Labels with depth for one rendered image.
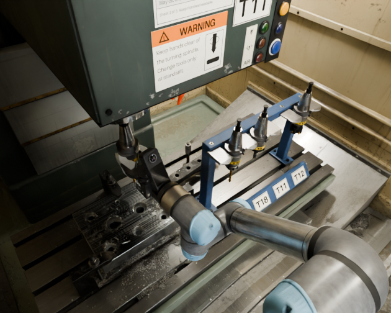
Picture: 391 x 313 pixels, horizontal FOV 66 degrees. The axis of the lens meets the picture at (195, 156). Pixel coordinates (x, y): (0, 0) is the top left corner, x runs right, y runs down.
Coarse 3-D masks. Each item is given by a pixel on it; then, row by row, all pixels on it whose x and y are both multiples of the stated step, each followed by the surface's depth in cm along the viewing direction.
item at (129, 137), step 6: (120, 126) 79; (126, 126) 79; (120, 132) 80; (126, 132) 80; (120, 138) 82; (126, 138) 81; (132, 138) 83; (120, 144) 83; (126, 144) 82; (132, 144) 83
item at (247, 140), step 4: (244, 132) 98; (244, 136) 97; (248, 136) 97; (244, 140) 95; (248, 140) 95; (252, 140) 96; (248, 144) 94; (252, 144) 94; (256, 144) 94; (248, 148) 93; (252, 148) 93
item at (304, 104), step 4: (304, 92) 102; (304, 96) 103; (308, 96) 102; (300, 100) 104; (304, 100) 103; (308, 100) 103; (300, 104) 105; (304, 104) 104; (308, 104) 104; (300, 108) 105; (304, 108) 105; (308, 108) 105
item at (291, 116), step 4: (284, 112) 106; (288, 112) 106; (292, 112) 106; (284, 116) 105; (288, 116) 105; (292, 116) 105; (296, 116) 105; (300, 116) 105; (292, 120) 103; (296, 120) 103; (300, 120) 104
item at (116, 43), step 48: (0, 0) 74; (48, 0) 41; (96, 0) 38; (144, 0) 42; (48, 48) 54; (96, 48) 41; (144, 48) 46; (240, 48) 60; (96, 96) 46; (144, 96) 52
